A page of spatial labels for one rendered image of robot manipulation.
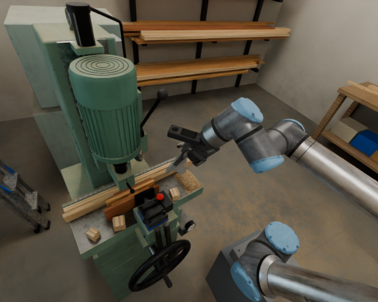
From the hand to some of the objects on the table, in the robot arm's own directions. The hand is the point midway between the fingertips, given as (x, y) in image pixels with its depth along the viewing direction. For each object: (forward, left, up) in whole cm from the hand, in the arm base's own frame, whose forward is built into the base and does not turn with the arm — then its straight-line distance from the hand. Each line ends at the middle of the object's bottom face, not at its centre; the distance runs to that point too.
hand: (170, 158), depth 79 cm
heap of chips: (-13, -7, -27) cm, 31 cm away
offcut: (-3, 0, -27) cm, 27 cm away
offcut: (+24, +5, -27) cm, 36 cm away
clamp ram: (+10, +2, -26) cm, 28 cm away
